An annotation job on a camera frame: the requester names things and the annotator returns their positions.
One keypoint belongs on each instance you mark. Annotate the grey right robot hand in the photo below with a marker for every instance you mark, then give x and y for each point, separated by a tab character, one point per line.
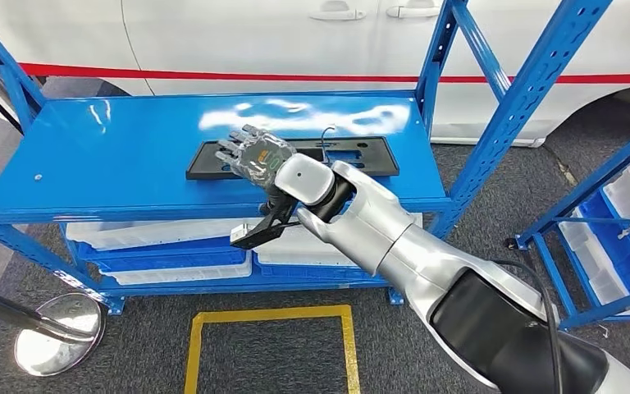
260	158

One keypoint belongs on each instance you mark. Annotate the black plastic mounting plate part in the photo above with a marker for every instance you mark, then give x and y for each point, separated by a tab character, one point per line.
383	159

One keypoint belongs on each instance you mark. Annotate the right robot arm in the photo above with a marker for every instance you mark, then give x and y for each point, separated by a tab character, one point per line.
380	228

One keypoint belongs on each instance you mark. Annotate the blue metal shelf rack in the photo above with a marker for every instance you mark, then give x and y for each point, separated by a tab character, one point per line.
592	185
130	163

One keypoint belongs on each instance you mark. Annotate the red barrier belt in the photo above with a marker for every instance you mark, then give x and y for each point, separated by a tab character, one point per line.
239	75

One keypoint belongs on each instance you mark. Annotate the white car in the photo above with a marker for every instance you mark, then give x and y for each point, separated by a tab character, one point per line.
239	38

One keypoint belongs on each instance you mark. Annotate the blue plastic bin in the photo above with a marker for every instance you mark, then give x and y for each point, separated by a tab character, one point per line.
157	258
614	255

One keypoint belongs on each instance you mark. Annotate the yellow floor tape square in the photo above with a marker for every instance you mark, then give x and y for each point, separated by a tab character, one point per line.
271	314

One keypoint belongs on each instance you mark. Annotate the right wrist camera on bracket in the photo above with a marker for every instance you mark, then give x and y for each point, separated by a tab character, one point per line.
238	235

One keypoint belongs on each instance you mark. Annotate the chrome stanchion post with base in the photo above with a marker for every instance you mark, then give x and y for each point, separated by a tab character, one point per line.
59	337

